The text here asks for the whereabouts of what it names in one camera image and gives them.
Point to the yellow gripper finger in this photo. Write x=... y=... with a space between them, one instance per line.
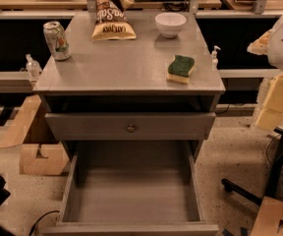
x=269 y=112

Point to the green and yellow sponge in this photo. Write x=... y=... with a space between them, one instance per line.
x=180 y=69

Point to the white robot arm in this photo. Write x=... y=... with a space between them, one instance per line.
x=271 y=45

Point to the grey wooden drawer cabinet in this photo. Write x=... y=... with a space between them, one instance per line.
x=129 y=76

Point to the round metal drawer knob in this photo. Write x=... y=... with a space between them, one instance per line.
x=131 y=128

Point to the open grey middle drawer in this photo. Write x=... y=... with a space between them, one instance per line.
x=132 y=188

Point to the closed grey top drawer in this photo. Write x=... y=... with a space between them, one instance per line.
x=113 y=126

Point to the white pump bottle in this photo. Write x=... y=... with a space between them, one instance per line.
x=214 y=57

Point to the cardboard box bottom right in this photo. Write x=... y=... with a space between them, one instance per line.
x=269 y=219

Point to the white ceramic bowl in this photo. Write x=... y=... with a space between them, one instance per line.
x=170 y=24

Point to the brown chip bag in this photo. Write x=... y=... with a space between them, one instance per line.
x=111 y=22

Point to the green and white soda can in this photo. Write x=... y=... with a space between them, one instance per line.
x=56 y=40

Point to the cardboard box on floor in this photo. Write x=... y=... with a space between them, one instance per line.
x=43 y=159

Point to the clear plastic bottle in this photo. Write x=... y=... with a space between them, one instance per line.
x=33 y=68

